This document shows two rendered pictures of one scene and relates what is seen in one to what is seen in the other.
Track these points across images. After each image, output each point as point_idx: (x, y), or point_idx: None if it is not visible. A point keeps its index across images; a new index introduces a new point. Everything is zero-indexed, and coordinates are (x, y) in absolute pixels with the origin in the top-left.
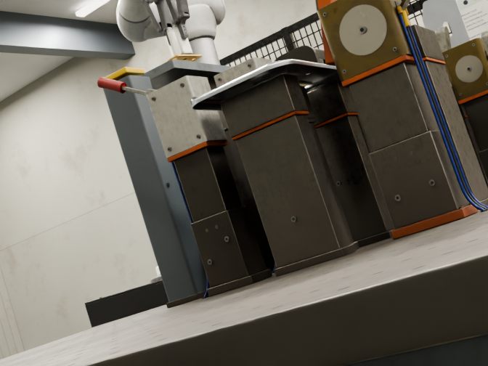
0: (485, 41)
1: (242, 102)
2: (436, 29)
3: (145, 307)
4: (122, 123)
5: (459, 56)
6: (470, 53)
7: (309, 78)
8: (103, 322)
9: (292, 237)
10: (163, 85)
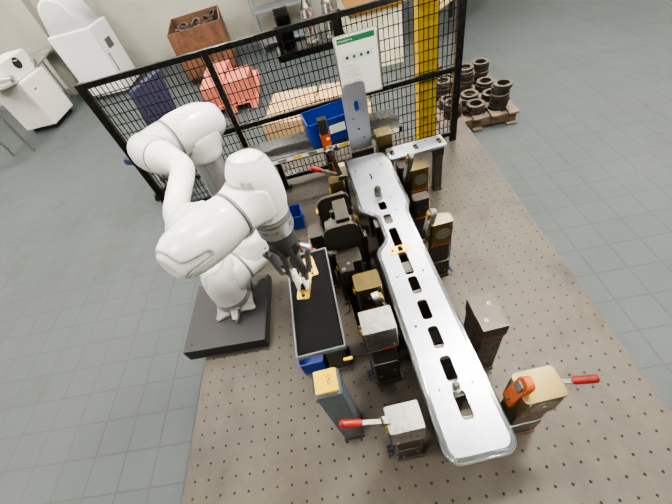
0: (410, 161)
1: None
2: (431, 212)
3: (236, 350)
4: (330, 407)
5: (440, 228)
6: (447, 227)
7: (461, 370)
8: (201, 357)
9: None
10: None
